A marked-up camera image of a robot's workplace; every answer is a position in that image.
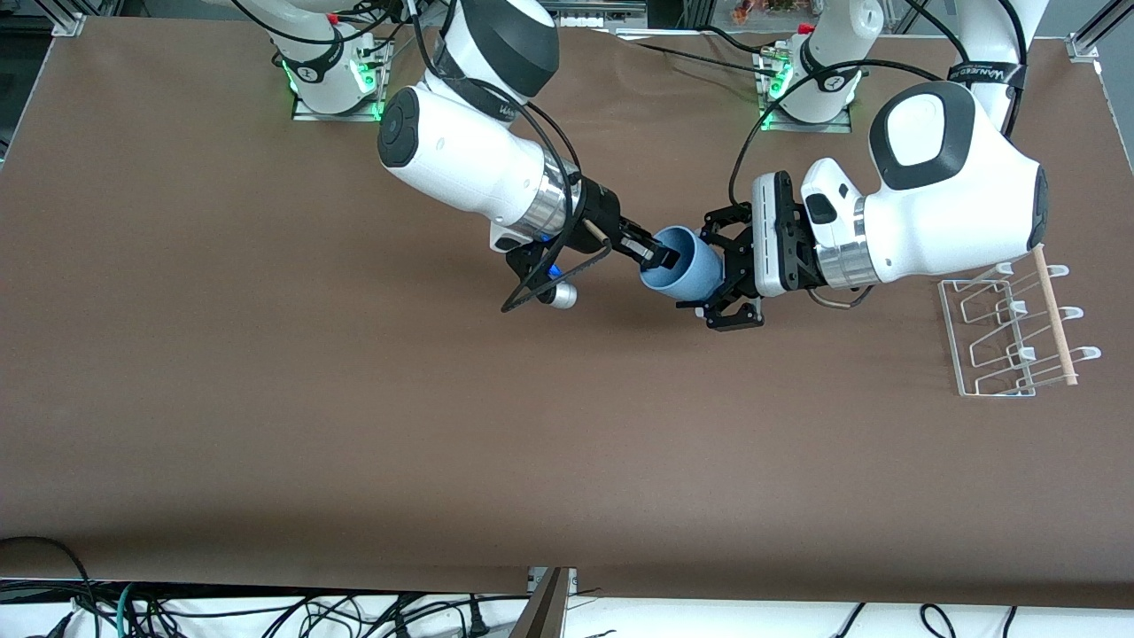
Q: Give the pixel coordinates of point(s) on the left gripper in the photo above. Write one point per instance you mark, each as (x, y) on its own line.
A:
(790, 241)

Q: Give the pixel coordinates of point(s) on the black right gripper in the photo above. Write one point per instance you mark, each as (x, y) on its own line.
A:
(601, 213)

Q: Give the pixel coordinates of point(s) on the blue plastic cup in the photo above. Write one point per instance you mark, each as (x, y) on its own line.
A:
(691, 270)

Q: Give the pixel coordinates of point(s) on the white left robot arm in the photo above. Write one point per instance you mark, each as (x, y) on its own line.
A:
(957, 204)

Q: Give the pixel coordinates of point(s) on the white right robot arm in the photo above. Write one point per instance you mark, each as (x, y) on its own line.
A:
(461, 159)

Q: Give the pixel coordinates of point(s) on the white power strip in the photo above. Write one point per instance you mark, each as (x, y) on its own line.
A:
(602, 16)

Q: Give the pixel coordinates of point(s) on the orange background clutter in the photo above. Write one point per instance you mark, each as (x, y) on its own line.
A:
(753, 11)

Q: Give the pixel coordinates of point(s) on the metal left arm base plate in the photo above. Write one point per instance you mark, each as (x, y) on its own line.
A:
(811, 128)

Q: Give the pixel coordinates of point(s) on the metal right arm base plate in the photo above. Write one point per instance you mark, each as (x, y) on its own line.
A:
(341, 115)

